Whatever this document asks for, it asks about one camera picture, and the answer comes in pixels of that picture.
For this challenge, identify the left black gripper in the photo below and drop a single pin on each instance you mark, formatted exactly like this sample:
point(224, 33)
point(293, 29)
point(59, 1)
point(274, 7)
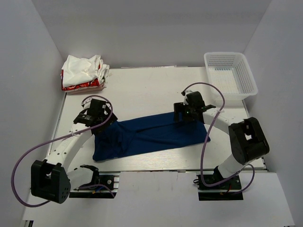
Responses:
point(112, 118)

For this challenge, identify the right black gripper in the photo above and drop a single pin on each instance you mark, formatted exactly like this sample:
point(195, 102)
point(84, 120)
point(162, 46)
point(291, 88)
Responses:
point(180, 108)

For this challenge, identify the blue t shirt with print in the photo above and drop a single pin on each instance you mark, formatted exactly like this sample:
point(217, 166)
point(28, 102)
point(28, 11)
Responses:
point(145, 135)

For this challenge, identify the white and red t shirt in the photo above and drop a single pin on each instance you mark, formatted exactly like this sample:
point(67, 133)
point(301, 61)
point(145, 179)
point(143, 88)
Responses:
point(83, 74)

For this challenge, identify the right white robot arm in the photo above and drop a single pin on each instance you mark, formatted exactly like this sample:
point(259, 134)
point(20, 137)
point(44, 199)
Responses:
point(247, 138)

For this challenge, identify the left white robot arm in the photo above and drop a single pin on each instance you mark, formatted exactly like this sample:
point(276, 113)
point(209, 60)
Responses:
point(50, 178)

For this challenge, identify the white perforated plastic basket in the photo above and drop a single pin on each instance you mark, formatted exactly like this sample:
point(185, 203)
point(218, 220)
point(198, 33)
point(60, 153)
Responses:
point(231, 74)

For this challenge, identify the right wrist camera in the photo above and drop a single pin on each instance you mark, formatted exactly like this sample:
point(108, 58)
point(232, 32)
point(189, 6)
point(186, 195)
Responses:
point(188, 92)

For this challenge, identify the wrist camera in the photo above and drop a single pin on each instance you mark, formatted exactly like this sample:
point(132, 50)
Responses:
point(86, 103)
point(188, 92)

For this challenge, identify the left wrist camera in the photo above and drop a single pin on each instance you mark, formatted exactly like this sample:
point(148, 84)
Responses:
point(86, 103)

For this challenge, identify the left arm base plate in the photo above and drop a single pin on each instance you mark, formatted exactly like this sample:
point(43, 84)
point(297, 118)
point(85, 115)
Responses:
point(104, 187)

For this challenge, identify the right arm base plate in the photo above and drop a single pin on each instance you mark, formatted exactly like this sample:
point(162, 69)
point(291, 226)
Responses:
point(224, 192)

